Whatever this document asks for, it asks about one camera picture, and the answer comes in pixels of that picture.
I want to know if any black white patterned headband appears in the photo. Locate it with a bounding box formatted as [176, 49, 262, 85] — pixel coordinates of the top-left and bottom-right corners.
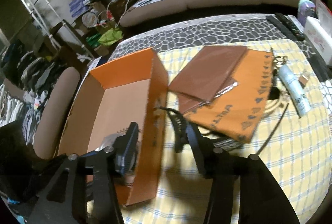
[208, 135, 244, 152]

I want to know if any yellow plaid cloth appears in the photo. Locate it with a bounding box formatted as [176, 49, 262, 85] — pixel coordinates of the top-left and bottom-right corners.
[121, 39, 332, 224]

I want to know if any brown chair backrest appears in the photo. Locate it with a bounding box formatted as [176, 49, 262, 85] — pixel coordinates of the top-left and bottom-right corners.
[33, 67, 81, 159]

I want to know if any orange felt pouch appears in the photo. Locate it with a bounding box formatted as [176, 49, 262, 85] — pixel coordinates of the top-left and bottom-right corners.
[184, 49, 273, 143]

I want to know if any white spray bottle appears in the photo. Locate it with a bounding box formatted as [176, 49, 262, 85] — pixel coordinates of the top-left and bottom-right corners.
[278, 64, 311, 118]

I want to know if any brown wrapped notebook lower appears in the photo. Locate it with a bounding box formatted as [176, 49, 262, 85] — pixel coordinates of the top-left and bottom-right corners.
[176, 77, 239, 114]

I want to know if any brown wrapped notebook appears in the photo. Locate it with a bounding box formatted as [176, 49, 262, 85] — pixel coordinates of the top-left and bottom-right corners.
[176, 77, 239, 114]
[169, 45, 247, 100]

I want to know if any small brown square packet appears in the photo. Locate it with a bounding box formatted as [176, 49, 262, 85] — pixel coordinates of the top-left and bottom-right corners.
[298, 71, 310, 88]

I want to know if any orange cardboard box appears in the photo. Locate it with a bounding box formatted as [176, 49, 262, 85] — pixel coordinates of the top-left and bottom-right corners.
[58, 49, 168, 206]

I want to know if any brown wrapped notebook upper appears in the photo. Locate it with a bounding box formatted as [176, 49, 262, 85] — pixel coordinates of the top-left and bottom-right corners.
[169, 45, 247, 100]

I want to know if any gold hair clip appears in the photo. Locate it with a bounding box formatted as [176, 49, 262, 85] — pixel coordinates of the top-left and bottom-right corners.
[271, 48, 288, 71]

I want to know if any green bag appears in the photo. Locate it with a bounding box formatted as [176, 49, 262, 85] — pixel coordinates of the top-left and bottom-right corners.
[86, 28, 123, 48]

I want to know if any white tissue box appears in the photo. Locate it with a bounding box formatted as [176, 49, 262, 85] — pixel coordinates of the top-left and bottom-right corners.
[304, 17, 332, 67]

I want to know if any black remote control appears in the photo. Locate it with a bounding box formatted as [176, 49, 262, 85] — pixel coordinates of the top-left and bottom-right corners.
[266, 13, 305, 41]

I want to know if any grey pebble pattern blanket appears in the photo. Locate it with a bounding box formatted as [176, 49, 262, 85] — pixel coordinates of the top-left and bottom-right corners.
[107, 14, 332, 90]

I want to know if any purple white jar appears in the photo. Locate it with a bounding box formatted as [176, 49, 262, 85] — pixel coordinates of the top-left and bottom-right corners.
[297, 0, 316, 26]

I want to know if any white clothes rack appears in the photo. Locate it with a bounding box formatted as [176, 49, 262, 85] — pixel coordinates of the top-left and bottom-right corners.
[20, 0, 97, 58]

